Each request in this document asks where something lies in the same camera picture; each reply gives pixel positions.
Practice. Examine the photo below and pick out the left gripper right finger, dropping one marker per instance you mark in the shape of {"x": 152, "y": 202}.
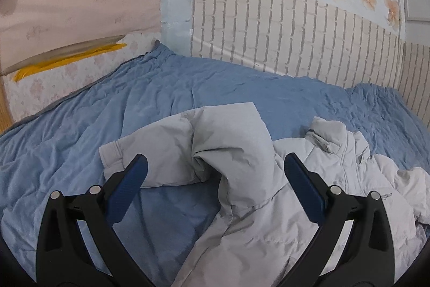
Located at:
{"x": 352, "y": 246}

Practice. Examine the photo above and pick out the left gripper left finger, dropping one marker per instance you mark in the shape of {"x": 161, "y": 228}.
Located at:
{"x": 77, "y": 243}

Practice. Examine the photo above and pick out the light grey puffer jacket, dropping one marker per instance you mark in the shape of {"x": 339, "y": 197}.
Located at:
{"x": 261, "y": 229}

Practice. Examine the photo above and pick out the blue bed quilt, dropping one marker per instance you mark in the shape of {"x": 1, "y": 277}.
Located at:
{"x": 58, "y": 150}

